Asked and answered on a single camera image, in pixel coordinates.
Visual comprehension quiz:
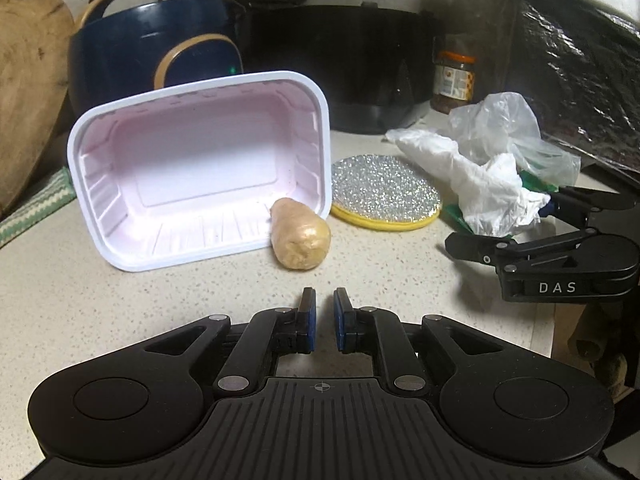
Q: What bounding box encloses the clear plastic bag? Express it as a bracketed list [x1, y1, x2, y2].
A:
[445, 92, 582, 186]

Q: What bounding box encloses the beige ginger root piece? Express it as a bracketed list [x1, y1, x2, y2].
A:
[270, 198, 331, 271]

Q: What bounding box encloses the black rice cooker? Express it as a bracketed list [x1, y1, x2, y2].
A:
[239, 3, 445, 134]

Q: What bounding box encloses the orange lid glass jar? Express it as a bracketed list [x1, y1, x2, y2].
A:
[431, 50, 476, 114]

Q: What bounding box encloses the wooden cutting board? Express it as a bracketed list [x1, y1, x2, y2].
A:
[1, 0, 75, 214]

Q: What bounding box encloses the silver glitter round scrubber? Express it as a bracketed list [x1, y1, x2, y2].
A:
[331, 154, 442, 232]

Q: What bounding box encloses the white paper towel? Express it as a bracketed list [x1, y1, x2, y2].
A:
[385, 129, 550, 237]

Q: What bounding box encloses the white plastic food tray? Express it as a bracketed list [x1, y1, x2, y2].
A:
[67, 70, 332, 272]

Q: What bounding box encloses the green snack wrapper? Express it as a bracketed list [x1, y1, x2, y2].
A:
[442, 171, 556, 237]

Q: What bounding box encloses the green white striped cloth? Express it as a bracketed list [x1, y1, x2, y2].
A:
[0, 167, 76, 247]

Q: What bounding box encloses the black foil wrapped tray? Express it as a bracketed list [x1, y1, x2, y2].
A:
[501, 0, 639, 184]

